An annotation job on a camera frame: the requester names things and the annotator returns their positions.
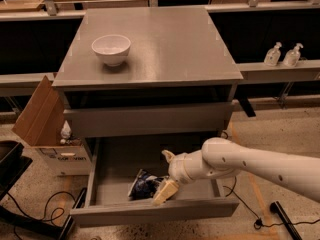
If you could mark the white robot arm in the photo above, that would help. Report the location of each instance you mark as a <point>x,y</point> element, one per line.
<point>221,158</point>

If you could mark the grey drawer cabinet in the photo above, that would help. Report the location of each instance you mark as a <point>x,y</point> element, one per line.
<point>177,57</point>

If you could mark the open grey middle drawer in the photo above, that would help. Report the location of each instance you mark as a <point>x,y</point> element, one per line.
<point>115,163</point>

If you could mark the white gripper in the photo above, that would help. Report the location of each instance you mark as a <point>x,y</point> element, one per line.
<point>177,169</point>

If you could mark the blue chip bag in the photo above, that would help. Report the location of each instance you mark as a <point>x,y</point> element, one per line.
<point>144,186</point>

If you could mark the clear pump bottle right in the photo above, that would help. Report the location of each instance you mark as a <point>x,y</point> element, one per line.
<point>292,56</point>

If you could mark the open cardboard box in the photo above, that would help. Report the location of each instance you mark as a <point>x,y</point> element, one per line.
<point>40,124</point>

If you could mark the white bottle in box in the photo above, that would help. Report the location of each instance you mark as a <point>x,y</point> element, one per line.
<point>66,131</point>

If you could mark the white ceramic bowl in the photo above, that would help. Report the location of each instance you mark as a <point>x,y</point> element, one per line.
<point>112,50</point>

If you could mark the black metal floor bar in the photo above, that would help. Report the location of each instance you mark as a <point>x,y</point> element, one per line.
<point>276,208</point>

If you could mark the clear pump bottle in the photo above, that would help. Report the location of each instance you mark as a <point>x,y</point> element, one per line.
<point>273,55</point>
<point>292,56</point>

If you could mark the closed grey upper drawer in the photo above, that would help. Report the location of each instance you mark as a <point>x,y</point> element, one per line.
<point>149,120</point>

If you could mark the clear pump bottle left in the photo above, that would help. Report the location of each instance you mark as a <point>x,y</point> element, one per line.
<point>273,55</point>

